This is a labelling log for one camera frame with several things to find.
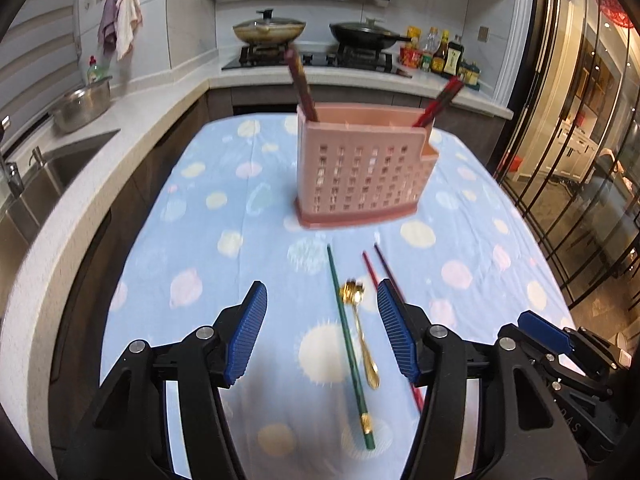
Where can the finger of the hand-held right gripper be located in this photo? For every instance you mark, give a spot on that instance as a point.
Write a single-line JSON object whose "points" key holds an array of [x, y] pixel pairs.
{"points": [[545, 330]]}

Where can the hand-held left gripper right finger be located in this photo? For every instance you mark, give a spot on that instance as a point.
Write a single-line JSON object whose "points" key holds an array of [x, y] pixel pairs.
{"points": [[397, 330]]}

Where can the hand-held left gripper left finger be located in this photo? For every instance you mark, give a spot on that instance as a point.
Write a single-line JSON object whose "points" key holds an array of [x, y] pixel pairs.
{"points": [[247, 332]]}

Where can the green chopstick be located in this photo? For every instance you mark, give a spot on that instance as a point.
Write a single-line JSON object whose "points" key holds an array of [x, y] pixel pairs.
{"points": [[345, 330]]}

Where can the gold flower spoon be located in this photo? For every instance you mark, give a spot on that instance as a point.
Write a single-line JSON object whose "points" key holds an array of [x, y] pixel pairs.
{"points": [[351, 291]]}

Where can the red chopstick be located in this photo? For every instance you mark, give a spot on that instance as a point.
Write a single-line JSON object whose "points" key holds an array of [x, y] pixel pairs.
{"points": [[370, 272], [446, 99]]}

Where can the dark brown chopstick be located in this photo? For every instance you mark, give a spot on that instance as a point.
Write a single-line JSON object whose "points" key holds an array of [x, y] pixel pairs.
{"points": [[384, 262], [434, 104]]}

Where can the pink perforated utensil holder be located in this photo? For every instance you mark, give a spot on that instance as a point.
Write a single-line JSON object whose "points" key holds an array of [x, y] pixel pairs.
{"points": [[360, 170]]}

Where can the purple-brown chopstick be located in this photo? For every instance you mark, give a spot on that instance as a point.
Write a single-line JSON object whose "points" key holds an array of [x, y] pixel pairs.
{"points": [[306, 92], [296, 80]]}

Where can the blue planet print tablecloth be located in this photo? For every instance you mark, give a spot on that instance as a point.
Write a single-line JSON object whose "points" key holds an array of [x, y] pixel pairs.
{"points": [[225, 210]]}

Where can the red basin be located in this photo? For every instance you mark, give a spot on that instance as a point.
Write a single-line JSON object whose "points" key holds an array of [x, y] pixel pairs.
{"points": [[514, 164]]}

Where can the glass sliding door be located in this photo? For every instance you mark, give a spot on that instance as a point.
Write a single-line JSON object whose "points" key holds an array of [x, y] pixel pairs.
{"points": [[565, 135]]}

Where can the stainless steel sink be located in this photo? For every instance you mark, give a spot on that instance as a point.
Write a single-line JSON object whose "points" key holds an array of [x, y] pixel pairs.
{"points": [[65, 170]]}

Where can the white kitchen countertop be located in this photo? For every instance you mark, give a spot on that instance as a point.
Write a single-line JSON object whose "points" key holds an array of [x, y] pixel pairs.
{"points": [[165, 95]]}

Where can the small dark seasoning jars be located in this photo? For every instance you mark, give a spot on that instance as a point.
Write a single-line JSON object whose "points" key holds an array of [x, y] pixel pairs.
{"points": [[470, 75]]}

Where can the red seasoning can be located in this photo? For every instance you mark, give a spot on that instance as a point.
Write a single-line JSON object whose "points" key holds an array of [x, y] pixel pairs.
{"points": [[410, 57]]}

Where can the brown sauce bottle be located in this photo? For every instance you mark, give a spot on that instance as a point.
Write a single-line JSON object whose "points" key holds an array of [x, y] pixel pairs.
{"points": [[440, 57]]}

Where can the dark soy sauce bottle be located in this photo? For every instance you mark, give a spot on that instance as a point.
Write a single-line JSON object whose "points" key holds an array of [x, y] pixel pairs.
{"points": [[454, 57]]}

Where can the stainless steel pot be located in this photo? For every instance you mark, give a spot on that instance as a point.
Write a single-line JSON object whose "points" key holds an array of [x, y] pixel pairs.
{"points": [[80, 107]]}

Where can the black gas stove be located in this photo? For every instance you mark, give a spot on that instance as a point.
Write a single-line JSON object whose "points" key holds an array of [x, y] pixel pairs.
{"points": [[320, 60]]}

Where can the chrome kitchen faucet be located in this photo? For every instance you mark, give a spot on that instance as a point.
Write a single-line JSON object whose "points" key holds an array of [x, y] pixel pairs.
{"points": [[12, 175]]}

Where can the clear plastic bottle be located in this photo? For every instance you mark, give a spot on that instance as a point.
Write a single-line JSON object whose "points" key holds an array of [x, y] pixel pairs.
{"points": [[428, 47]]}

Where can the yellow cap seasoning bottle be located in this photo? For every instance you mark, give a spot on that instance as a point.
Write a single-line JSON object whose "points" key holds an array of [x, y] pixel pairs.
{"points": [[413, 36]]}

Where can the black wok with lid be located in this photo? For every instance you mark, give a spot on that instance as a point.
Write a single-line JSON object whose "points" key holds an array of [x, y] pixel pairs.
{"points": [[365, 35]]}

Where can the green dish soap bottle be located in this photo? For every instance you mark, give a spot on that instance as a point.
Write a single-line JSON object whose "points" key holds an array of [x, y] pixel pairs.
{"points": [[94, 72]]}

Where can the golden wok with glass lid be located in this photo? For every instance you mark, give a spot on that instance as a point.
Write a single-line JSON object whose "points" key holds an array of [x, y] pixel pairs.
{"points": [[267, 30]]}

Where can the red paper-cut decoration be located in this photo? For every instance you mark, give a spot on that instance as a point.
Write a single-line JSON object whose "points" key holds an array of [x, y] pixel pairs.
{"points": [[610, 2]]}

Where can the white hanging towel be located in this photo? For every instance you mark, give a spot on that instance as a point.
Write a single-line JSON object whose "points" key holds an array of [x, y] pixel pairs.
{"points": [[127, 20]]}

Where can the purple hanging towel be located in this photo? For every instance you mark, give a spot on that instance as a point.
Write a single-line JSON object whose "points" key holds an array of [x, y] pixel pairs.
{"points": [[107, 25]]}

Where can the white window blinds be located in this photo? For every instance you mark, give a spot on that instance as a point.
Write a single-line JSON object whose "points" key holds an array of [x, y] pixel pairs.
{"points": [[35, 25]]}

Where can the grey wall switch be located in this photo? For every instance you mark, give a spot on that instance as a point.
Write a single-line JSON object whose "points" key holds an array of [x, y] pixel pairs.
{"points": [[483, 34]]}

